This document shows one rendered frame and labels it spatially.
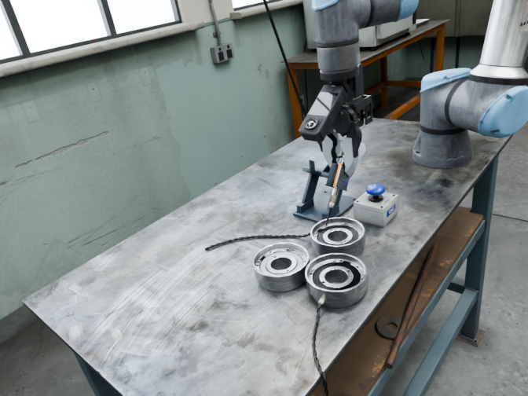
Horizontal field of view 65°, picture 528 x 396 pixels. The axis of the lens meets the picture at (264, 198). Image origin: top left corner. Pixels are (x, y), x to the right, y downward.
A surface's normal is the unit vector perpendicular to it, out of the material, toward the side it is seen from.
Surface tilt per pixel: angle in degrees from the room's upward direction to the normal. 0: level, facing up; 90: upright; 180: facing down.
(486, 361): 0
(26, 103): 90
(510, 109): 97
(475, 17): 90
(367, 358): 0
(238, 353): 0
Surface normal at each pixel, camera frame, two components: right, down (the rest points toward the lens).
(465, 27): -0.65, 0.44
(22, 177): 0.75, 0.20
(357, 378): -0.15, -0.88
